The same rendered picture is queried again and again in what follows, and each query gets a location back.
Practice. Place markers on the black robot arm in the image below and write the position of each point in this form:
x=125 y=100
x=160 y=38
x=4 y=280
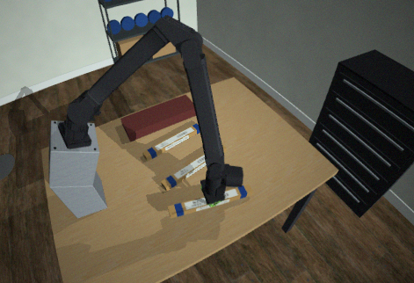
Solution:
x=165 y=30

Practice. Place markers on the brown rectangular box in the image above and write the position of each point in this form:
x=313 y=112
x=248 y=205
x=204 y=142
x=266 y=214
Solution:
x=183 y=173

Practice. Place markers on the long tan cardboard box with blue bands and white label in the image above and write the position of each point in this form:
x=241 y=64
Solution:
x=192 y=206

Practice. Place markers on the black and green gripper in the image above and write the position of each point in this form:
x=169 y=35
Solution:
x=209 y=194

